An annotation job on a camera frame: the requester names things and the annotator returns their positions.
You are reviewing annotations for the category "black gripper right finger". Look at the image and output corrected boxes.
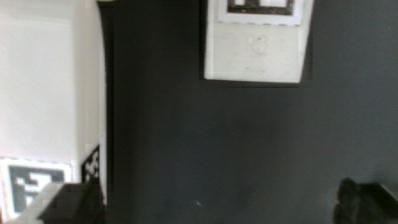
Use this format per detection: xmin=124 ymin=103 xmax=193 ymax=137
xmin=332 ymin=178 xmax=398 ymax=224

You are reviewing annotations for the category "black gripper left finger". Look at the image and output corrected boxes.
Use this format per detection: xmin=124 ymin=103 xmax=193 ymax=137
xmin=37 ymin=179 xmax=106 ymax=224

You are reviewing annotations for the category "white tagged chair leg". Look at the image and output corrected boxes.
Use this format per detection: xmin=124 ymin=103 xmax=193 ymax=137
xmin=0 ymin=0 xmax=104 ymax=224

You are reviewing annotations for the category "white chair leg block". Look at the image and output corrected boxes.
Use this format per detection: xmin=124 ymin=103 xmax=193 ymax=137
xmin=204 ymin=0 xmax=314 ymax=84

